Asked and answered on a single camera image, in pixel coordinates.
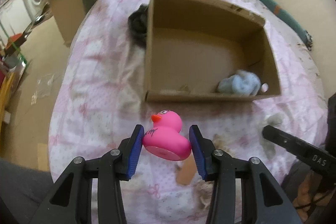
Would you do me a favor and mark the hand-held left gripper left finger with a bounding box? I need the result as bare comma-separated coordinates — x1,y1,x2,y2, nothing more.
28,124,145,224

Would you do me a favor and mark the dark cloth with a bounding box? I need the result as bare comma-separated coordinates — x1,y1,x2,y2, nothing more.
127,4,149,49

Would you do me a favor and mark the pink printed blanket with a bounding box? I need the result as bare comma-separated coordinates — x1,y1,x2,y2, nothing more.
48,0,329,224

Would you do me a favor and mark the person's right hand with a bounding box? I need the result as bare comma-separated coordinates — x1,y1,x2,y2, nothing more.
292,174,319,214

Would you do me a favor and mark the red object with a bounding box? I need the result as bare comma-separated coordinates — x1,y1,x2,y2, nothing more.
6,33,28,54

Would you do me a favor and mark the teal rolled mat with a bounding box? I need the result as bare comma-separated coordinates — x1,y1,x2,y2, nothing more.
254,0,313,51

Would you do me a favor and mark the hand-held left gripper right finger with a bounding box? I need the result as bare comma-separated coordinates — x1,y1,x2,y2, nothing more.
189,124,303,224

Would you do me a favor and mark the brown cardboard piece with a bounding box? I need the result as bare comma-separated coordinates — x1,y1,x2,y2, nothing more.
176,158,198,186

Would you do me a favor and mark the clear plastic bag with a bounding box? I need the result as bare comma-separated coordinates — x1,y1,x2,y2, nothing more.
31,73,55,105

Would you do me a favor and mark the pink rubber duck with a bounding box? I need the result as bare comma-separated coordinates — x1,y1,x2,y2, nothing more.
142,110,192,161

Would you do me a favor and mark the person's grey trouser leg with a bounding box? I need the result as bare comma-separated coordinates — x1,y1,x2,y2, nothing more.
0,157,54,224

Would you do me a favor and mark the grey soft cloth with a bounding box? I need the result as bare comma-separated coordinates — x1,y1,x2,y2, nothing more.
260,112,286,159

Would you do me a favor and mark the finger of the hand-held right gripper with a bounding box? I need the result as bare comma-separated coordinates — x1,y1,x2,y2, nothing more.
262,124,336,184

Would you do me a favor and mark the beige fluffy plush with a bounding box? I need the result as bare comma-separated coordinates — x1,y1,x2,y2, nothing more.
193,179,214,210

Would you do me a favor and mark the light blue soft cloth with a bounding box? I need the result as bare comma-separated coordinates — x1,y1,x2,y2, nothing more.
217,69,261,96

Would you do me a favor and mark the tall brown cardboard box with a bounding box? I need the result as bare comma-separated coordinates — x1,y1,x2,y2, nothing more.
49,0,88,47

